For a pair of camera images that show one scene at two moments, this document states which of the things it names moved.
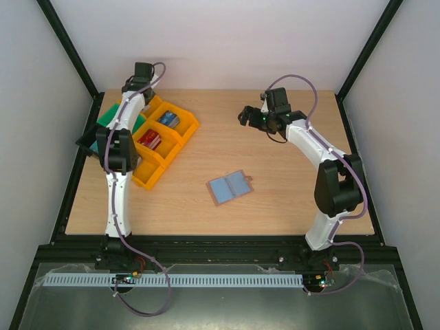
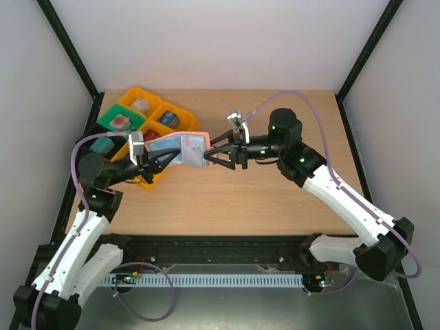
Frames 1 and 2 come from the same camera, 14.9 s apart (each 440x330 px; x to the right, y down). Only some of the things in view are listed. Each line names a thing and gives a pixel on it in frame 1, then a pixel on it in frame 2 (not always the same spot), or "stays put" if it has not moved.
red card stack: x=150 y=138 stays put
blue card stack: x=169 y=119 stays put
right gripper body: x=254 y=119 → x=238 y=150
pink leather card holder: x=225 y=188 → x=194 y=146
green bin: x=107 y=116 stays put
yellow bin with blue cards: x=177 y=120 stays put
